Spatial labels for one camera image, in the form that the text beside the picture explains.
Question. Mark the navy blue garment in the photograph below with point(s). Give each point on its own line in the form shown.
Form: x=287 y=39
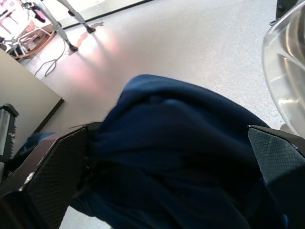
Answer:
x=178 y=143

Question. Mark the round glass washing machine door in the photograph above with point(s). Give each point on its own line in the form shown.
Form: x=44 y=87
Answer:
x=286 y=71

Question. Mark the beige partition board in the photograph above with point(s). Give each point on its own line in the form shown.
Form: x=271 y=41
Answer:
x=21 y=90

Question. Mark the wooden curved furniture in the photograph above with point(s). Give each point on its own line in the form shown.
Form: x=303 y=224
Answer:
x=35 y=48

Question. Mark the silver metal stand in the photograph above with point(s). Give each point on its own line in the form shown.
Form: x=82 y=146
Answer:
x=57 y=26

